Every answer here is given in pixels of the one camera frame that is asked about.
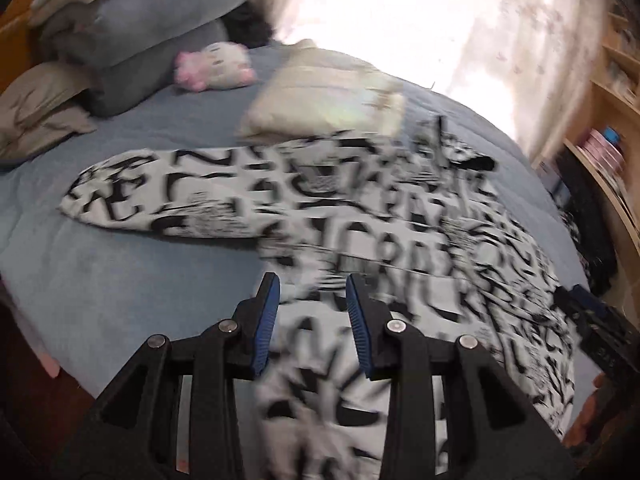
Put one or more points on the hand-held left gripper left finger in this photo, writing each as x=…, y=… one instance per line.
x=265, y=327

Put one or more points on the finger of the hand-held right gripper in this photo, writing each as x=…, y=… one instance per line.
x=582, y=300

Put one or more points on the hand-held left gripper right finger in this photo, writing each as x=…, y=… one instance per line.
x=357, y=327

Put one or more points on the black and white printed garment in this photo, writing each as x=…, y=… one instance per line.
x=425, y=240

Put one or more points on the person's right hand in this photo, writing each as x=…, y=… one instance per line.
x=585, y=410

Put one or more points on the dark clothing pile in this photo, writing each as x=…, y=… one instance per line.
x=585, y=210

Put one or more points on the blue bed sheet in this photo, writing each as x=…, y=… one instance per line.
x=125, y=270

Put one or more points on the wooden shelf unit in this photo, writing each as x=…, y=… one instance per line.
x=617, y=90

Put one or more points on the cream folded blanket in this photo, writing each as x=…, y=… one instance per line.
x=320, y=100

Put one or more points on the pink and white plush toy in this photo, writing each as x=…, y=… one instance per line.
x=220, y=65

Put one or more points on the small grey-blue pillow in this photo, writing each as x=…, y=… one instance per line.
x=145, y=75

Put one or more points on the black fluffy cloth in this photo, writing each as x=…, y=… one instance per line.
x=247, y=25

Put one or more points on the white sheer curtain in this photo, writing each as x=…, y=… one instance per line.
x=400, y=20

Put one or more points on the beige pillow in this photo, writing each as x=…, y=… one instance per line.
x=40, y=105

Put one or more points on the large grey-blue pillow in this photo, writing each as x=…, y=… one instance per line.
x=150, y=15

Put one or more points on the wooden headboard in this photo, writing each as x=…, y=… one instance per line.
x=20, y=15

